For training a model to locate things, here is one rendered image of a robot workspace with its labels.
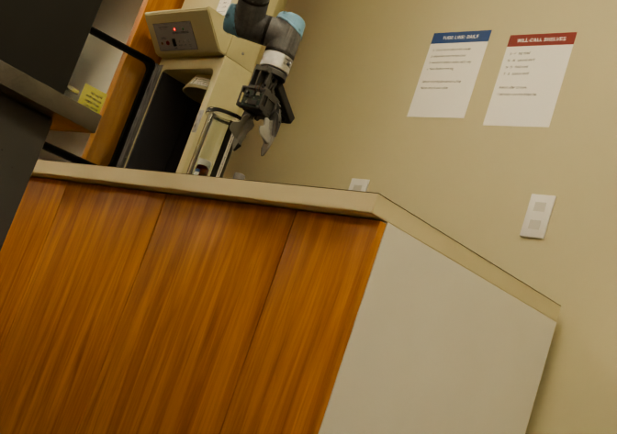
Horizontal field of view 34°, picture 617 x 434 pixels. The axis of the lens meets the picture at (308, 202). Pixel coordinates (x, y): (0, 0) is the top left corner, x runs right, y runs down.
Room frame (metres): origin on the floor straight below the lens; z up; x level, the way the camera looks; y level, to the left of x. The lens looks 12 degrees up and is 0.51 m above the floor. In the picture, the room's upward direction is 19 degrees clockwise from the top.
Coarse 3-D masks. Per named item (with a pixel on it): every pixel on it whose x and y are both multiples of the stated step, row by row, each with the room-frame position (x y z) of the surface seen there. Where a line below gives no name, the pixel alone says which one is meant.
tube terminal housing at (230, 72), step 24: (192, 0) 2.96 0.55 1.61; (216, 0) 2.87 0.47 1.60; (240, 48) 2.79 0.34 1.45; (264, 48) 2.92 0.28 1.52; (168, 72) 2.98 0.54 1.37; (192, 72) 2.90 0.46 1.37; (216, 72) 2.77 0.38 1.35; (240, 72) 2.81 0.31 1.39; (216, 96) 2.77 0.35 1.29; (192, 144) 2.76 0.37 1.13
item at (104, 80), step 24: (96, 48) 2.87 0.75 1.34; (96, 72) 2.89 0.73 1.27; (120, 72) 2.92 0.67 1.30; (144, 72) 2.96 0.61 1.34; (72, 96) 2.86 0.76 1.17; (96, 96) 2.90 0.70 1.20; (120, 96) 2.94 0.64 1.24; (120, 120) 2.95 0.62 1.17; (72, 144) 2.89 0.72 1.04; (96, 144) 2.93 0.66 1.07
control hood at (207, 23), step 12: (156, 12) 2.87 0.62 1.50; (168, 12) 2.83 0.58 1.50; (180, 12) 2.78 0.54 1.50; (192, 12) 2.74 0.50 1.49; (204, 12) 2.70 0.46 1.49; (216, 12) 2.71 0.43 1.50; (192, 24) 2.77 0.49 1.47; (204, 24) 2.73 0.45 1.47; (216, 24) 2.71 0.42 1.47; (204, 36) 2.76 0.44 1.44; (216, 36) 2.72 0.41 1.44; (228, 36) 2.75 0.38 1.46; (156, 48) 2.96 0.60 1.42; (204, 48) 2.79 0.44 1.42; (216, 48) 2.75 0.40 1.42
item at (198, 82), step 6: (198, 78) 2.87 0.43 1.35; (204, 78) 2.87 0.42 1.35; (210, 78) 2.86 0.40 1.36; (186, 84) 2.89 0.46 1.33; (192, 84) 2.87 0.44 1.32; (198, 84) 2.86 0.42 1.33; (204, 84) 2.85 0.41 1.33; (186, 90) 2.95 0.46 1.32; (192, 90) 2.97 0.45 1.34; (198, 90) 2.98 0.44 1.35; (204, 90) 2.99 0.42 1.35; (192, 96) 2.99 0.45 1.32; (198, 96) 3.00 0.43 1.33; (198, 102) 3.01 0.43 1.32
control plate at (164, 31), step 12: (156, 24) 2.90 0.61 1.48; (168, 24) 2.85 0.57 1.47; (180, 24) 2.81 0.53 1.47; (156, 36) 2.93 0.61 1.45; (168, 36) 2.88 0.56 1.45; (180, 36) 2.84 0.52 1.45; (192, 36) 2.80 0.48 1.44; (168, 48) 2.91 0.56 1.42; (180, 48) 2.87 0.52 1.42; (192, 48) 2.83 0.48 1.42
